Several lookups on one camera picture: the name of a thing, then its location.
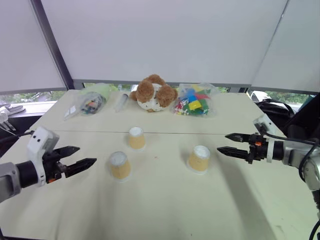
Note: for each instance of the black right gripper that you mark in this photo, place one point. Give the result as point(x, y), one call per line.
point(256, 148)

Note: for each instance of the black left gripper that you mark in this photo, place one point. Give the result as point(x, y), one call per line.
point(52, 166)

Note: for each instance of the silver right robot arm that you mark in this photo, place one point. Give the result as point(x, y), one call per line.
point(300, 157)

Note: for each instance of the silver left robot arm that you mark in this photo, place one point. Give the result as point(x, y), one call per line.
point(15, 175)

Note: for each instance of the brown paper cup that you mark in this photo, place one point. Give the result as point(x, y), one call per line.
point(120, 166)
point(136, 138)
point(199, 160)

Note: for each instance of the black bag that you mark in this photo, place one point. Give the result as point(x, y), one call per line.
point(275, 107)

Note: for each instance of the clear bag of small parts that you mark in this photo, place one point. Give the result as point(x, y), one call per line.
point(88, 101)

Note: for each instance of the bag of colourful toy blocks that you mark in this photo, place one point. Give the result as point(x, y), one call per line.
point(193, 100)

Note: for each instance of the brown and white plush toy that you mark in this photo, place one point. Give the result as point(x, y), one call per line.
point(153, 93)

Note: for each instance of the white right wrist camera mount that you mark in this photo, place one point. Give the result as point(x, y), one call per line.
point(265, 130)

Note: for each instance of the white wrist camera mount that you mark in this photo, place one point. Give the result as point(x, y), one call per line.
point(265, 130)
point(40, 142)

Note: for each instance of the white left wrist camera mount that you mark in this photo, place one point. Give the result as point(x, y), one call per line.
point(40, 142)

